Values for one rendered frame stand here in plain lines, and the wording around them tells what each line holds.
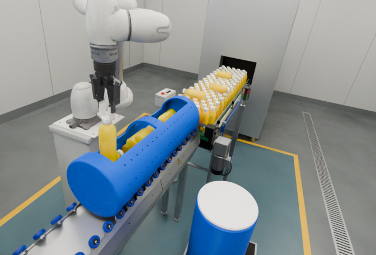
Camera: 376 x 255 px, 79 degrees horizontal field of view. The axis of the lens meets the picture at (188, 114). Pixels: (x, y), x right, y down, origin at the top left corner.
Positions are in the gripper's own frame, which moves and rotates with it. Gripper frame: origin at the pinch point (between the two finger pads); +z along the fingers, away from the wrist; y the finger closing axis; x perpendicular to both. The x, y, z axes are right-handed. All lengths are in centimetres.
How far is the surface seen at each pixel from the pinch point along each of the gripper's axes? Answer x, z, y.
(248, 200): 24, 37, 61
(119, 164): -3.4, 20.3, 8.4
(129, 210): -0.7, 48.2, 11.5
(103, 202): -11.4, 35.2, 6.7
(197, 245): 5, 57, 45
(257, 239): 94, 141, 79
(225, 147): 91, 58, 34
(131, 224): -2, 55, 14
